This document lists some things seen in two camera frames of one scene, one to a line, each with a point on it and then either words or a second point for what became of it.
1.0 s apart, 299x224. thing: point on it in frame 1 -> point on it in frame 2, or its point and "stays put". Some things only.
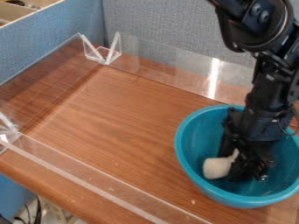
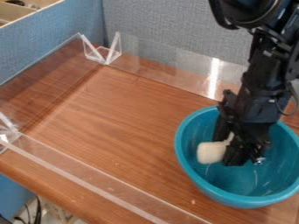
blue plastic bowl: [198, 143] stays put
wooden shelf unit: [16, 10] stays put
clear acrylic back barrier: [201, 72] stays put
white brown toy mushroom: [216, 167] -> [209, 152]
